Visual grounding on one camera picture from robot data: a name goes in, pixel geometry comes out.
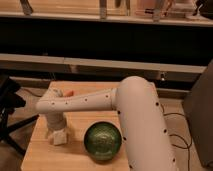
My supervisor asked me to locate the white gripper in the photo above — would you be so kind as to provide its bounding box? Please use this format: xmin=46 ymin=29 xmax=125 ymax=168
xmin=45 ymin=113 xmax=67 ymax=134

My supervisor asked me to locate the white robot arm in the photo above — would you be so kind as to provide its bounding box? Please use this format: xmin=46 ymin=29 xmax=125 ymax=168
xmin=36 ymin=76 xmax=178 ymax=171

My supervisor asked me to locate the green ceramic bowl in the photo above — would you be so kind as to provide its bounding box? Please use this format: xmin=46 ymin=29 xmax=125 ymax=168
xmin=84 ymin=121 xmax=122 ymax=162

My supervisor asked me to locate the orange carrot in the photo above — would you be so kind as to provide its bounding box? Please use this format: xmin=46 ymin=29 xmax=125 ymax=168
xmin=64 ymin=91 xmax=74 ymax=97

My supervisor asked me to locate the wooden table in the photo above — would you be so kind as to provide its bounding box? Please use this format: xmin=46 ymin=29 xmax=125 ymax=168
xmin=20 ymin=81 xmax=178 ymax=171

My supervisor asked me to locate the black office chair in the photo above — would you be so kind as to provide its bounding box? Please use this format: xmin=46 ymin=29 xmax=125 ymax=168
xmin=0 ymin=74 xmax=38 ymax=156

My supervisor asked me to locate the dark cabinet at right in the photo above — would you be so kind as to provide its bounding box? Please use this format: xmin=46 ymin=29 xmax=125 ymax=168
xmin=182 ymin=59 xmax=213 ymax=170

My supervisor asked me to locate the black floor cable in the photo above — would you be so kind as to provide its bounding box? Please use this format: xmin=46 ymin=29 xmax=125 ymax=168
xmin=162 ymin=105 xmax=193 ymax=171

